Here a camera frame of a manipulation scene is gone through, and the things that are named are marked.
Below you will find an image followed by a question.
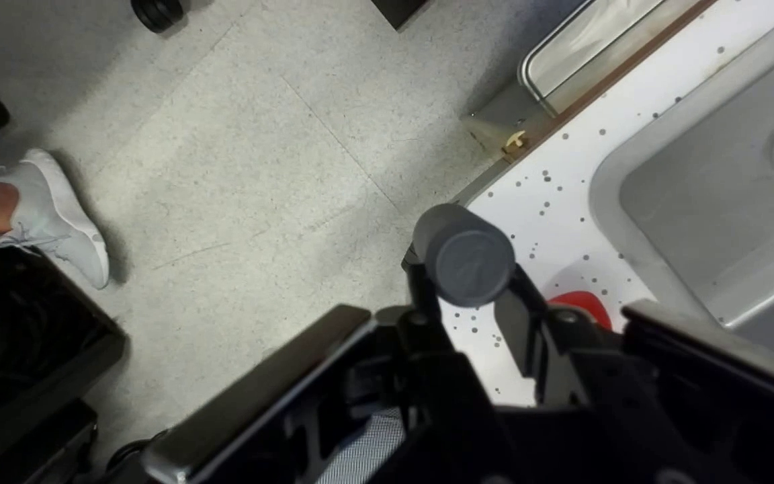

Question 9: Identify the black furniture foot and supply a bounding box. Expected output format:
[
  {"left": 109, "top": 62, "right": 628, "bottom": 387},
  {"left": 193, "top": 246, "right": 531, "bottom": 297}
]
[{"left": 367, "top": 0, "right": 432, "bottom": 32}]

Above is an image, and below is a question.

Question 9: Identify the silver toy sink basin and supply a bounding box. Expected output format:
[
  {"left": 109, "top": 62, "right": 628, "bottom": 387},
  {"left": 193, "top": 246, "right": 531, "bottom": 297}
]
[{"left": 586, "top": 3, "right": 774, "bottom": 360}]

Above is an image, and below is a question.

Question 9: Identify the black floor box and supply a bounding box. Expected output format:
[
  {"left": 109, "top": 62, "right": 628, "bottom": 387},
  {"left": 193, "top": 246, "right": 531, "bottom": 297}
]
[{"left": 0, "top": 227, "right": 132, "bottom": 484}]

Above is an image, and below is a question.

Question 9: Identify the silver oven door handle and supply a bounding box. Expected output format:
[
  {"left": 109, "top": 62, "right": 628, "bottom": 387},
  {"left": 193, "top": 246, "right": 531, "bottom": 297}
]
[{"left": 519, "top": 0, "right": 666, "bottom": 95}]

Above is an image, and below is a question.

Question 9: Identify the dark grey cylinder block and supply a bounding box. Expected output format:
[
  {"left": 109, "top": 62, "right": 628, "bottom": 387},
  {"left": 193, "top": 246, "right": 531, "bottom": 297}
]
[{"left": 410, "top": 202, "right": 519, "bottom": 309}]

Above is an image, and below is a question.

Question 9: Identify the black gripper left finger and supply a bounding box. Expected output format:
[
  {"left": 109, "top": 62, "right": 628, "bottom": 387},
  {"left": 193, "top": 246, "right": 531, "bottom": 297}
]
[{"left": 401, "top": 241, "right": 475, "bottom": 378}]

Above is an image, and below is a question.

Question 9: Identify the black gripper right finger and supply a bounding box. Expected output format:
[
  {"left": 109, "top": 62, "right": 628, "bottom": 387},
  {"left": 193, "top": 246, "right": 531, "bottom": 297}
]
[{"left": 491, "top": 266, "right": 623, "bottom": 378}]

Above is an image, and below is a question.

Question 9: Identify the wooden toy kitchen unit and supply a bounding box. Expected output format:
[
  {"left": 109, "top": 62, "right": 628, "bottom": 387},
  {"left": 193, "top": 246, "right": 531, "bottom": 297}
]
[{"left": 451, "top": 0, "right": 774, "bottom": 410}]

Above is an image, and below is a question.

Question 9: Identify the white sneaker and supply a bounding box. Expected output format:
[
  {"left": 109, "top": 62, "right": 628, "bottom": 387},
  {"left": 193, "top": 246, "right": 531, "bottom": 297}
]
[{"left": 0, "top": 145, "right": 112, "bottom": 293}]

